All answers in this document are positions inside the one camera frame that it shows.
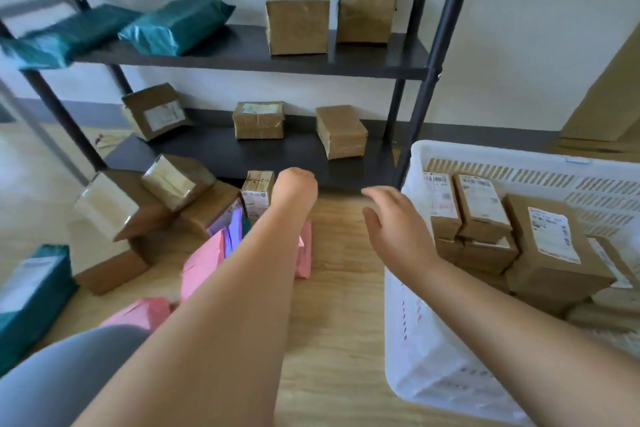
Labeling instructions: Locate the person's left forearm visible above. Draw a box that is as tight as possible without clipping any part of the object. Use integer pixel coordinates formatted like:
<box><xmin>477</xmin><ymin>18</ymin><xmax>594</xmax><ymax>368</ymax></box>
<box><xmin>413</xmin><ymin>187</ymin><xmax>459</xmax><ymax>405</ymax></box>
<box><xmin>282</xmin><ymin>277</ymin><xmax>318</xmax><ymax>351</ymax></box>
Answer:
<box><xmin>72</xmin><ymin>206</ymin><xmax>313</xmax><ymax>427</ymax></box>

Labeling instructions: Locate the pink purple teal mailers pile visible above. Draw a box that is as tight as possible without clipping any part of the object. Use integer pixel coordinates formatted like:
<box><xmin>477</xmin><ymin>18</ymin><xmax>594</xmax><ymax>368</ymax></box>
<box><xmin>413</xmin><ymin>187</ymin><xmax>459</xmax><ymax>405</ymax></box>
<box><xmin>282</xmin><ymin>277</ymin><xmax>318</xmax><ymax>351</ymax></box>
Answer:
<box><xmin>99</xmin><ymin>220</ymin><xmax>315</xmax><ymax>334</ymax></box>

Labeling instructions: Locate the white plastic crate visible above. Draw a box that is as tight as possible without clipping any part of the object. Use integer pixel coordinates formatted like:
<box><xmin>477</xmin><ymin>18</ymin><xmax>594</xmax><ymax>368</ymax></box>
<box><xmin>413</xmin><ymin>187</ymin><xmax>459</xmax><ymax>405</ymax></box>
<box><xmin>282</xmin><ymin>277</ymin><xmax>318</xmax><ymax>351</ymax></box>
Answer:
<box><xmin>383</xmin><ymin>139</ymin><xmax>640</xmax><ymax>427</ymax></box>

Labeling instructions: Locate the small square cardboard box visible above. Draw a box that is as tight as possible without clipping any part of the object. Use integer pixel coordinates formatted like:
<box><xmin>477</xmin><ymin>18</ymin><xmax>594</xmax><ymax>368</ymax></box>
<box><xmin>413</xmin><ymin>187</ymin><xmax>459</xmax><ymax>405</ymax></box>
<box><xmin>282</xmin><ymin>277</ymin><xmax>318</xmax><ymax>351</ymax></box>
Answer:
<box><xmin>335</xmin><ymin>0</ymin><xmax>399</xmax><ymax>45</ymax></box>

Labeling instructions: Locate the pile of cardboard parcels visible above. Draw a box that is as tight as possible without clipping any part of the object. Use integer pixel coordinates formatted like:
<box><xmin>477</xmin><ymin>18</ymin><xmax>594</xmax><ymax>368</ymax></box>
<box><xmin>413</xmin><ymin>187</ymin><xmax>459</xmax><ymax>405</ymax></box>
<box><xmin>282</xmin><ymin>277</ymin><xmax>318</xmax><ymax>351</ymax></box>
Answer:
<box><xmin>69</xmin><ymin>153</ymin><xmax>277</xmax><ymax>296</ymax></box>

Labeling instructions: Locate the beige door frame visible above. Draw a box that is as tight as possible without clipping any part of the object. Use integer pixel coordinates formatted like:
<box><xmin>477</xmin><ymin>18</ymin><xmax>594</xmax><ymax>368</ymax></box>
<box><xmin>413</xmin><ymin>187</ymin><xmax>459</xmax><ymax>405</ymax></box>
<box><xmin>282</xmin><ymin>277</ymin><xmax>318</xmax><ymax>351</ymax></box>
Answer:
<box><xmin>557</xmin><ymin>36</ymin><xmax>640</xmax><ymax>162</ymax></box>

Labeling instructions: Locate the wide plain cardboard box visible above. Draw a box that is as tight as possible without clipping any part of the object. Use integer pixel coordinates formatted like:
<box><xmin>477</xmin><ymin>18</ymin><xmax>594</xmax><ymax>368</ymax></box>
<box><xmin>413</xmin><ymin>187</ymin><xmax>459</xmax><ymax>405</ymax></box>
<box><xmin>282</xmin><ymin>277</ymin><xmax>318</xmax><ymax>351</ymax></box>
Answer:
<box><xmin>587</xmin><ymin>235</ymin><xmax>640</xmax><ymax>292</ymax></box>

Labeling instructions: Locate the person's left hand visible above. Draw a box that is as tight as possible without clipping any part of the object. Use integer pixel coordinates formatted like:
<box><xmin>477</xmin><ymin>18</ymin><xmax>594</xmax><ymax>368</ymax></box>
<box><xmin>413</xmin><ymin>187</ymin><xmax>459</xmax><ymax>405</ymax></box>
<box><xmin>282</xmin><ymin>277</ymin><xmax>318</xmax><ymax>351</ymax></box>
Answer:
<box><xmin>271</xmin><ymin>167</ymin><xmax>319</xmax><ymax>222</ymax></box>

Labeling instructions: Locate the grey metal frame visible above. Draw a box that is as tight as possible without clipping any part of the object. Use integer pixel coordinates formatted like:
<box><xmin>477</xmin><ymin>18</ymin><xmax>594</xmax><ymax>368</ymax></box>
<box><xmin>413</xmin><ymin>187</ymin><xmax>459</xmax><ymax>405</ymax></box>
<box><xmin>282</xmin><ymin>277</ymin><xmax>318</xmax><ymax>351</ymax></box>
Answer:
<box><xmin>0</xmin><ymin>0</ymin><xmax>91</xmax><ymax>187</ymax></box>

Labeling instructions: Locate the tall brown cardboard box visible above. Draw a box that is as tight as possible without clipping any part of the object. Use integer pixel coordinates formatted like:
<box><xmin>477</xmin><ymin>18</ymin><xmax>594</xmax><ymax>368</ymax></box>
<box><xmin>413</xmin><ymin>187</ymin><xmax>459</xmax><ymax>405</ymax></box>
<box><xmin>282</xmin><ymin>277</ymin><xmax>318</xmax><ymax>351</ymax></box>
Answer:
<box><xmin>261</xmin><ymin>0</ymin><xmax>331</xmax><ymax>56</ymax></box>

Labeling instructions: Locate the long white label cardboard box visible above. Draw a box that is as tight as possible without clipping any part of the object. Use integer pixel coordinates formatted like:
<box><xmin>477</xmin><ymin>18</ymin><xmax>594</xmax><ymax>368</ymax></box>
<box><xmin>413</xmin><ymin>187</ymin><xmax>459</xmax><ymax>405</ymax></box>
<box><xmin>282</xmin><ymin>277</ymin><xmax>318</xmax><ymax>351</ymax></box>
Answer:
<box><xmin>452</xmin><ymin>173</ymin><xmax>515</xmax><ymax>245</ymax></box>

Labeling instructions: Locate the long seam-taped cardboard box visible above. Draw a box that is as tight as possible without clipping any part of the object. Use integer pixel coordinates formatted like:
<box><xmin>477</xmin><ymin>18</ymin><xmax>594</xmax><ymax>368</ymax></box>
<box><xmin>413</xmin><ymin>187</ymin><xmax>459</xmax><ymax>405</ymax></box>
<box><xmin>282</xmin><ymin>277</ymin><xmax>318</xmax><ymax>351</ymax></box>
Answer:
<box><xmin>567</xmin><ymin>289</ymin><xmax>640</xmax><ymax>335</ymax></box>

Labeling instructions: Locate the person's right hand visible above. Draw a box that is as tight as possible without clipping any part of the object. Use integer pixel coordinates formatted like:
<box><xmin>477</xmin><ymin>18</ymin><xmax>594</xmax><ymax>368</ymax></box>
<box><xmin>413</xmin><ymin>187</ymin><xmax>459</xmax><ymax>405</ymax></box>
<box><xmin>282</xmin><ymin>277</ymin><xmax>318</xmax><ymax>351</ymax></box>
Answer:
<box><xmin>361</xmin><ymin>185</ymin><xmax>443</xmax><ymax>282</ymax></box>

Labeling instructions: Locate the person's left leg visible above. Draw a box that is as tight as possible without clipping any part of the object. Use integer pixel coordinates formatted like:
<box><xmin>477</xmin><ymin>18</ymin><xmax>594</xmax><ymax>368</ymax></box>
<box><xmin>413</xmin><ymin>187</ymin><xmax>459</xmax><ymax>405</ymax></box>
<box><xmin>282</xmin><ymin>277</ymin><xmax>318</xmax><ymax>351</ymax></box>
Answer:
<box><xmin>0</xmin><ymin>325</ymin><xmax>151</xmax><ymax>427</ymax></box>

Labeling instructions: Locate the labelled box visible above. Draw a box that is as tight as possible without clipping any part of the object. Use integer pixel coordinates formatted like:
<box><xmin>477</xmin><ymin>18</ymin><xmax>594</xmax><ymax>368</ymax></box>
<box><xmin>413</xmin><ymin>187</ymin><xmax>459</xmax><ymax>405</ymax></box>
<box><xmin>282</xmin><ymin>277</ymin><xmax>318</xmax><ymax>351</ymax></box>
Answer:
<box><xmin>121</xmin><ymin>83</ymin><xmax>193</xmax><ymax>142</ymax></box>

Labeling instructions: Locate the person's right forearm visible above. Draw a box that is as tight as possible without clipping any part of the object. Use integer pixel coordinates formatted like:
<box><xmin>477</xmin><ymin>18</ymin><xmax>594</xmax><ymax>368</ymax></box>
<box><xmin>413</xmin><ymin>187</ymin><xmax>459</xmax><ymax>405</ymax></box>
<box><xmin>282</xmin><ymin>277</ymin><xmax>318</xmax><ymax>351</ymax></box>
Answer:
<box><xmin>407</xmin><ymin>259</ymin><xmax>640</xmax><ymax>427</ymax></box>

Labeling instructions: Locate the taped box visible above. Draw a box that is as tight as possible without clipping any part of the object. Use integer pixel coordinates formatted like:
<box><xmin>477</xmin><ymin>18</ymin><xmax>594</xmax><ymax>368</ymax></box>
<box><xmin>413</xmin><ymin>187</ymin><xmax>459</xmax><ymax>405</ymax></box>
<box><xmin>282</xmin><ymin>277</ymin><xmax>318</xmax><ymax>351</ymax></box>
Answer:
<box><xmin>232</xmin><ymin>101</ymin><xmax>286</xmax><ymax>141</ymax></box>

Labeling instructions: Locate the thin plain cardboard box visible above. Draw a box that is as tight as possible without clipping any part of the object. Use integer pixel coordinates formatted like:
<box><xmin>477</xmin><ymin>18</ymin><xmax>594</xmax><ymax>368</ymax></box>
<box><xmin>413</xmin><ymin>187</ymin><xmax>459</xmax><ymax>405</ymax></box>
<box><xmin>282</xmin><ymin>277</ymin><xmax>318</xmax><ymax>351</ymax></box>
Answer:
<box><xmin>435</xmin><ymin>239</ymin><xmax>463</xmax><ymax>265</ymax></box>

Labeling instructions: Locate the plain brown box shelf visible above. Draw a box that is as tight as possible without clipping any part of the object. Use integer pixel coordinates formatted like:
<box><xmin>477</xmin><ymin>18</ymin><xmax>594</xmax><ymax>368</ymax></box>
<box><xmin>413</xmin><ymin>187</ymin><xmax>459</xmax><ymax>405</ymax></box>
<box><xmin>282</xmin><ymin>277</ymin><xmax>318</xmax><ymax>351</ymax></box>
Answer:
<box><xmin>315</xmin><ymin>105</ymin><xmax>369</xmax><ymax>161</ymax></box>

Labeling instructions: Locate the black metal shelf rack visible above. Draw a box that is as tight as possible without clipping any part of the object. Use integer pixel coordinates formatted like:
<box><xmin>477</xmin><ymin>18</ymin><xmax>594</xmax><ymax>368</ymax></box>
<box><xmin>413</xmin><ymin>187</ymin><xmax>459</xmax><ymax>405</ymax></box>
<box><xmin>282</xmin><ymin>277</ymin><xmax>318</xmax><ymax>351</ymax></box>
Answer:
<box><xmin>0</xmin><ymin>0</ymin><xmax>485</xmax><ymax>192</ymax></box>

